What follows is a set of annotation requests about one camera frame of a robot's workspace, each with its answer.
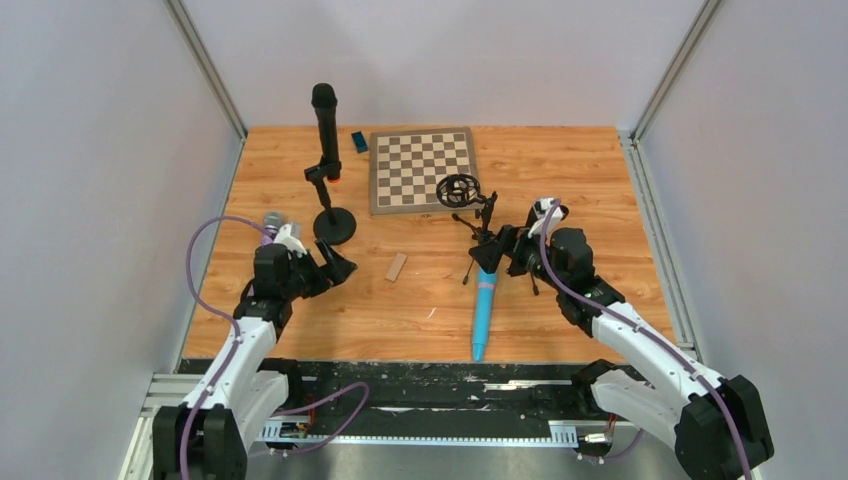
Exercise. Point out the blue microphone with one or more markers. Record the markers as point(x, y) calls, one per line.
point(486, 283)

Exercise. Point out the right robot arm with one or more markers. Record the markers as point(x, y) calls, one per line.
point(715, 425)

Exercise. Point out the purple glitter microphone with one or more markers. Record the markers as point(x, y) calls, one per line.
point(273, 221)

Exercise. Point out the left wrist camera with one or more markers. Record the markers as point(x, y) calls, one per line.
point(288, 235)

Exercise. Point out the black round-base mic stand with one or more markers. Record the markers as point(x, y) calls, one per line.
point(335, 225)

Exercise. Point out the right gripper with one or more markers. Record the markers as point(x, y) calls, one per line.
point(506, 245)

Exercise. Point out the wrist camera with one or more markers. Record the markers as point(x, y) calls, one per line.
point(288, 235)
point(544, 215)

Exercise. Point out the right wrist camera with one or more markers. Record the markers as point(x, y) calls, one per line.
point(544, 215)

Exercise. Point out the blue toy brick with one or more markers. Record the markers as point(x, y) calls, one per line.
point(359, 141)

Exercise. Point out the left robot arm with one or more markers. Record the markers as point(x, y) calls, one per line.
point(209, 433)

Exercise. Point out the chessboard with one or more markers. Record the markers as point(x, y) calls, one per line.
point(407, 165)

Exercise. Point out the small wooden block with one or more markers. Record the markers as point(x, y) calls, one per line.
point(396, 267)

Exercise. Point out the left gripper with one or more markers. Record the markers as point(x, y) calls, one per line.
point(321, 269)

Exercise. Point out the black microphone orange end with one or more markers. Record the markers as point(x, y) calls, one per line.
point(324, 103)

